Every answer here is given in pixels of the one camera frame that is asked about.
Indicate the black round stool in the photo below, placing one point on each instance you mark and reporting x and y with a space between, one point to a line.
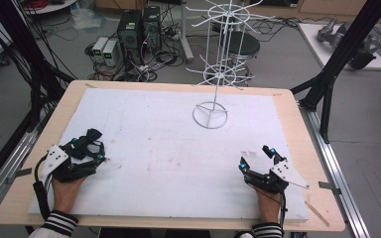
244 46

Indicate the white foam mat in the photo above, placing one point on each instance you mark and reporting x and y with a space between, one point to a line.
165 165

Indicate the aluminium rail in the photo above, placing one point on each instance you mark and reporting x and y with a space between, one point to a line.
10 165
337 178

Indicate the person's left hand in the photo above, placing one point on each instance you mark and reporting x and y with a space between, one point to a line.
64 195

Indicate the grey bench power supply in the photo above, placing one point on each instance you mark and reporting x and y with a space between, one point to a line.
110 53
99 48

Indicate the thin wooden stick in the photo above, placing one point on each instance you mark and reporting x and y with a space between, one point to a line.
317 214

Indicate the person's right hand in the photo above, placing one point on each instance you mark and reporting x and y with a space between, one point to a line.
268 206

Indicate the wooden table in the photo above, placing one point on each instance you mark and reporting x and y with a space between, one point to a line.
76 86

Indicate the grey stand leg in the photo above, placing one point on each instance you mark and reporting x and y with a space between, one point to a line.
186 36

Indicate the grey metal clamp bracket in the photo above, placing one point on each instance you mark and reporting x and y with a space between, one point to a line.
329 187
18 173

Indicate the large black computer tower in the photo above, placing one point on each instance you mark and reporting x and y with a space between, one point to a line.
129 33

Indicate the black metal frame post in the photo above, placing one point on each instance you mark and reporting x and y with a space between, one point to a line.
340 56
23 49

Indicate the small black computer tower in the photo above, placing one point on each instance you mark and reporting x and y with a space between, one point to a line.
152 28

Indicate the white floor platform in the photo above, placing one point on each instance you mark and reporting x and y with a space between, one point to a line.
314 43

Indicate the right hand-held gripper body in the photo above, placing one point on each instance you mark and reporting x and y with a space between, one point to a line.
267 180

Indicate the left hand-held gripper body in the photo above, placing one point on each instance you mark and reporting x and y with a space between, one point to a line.
54 160

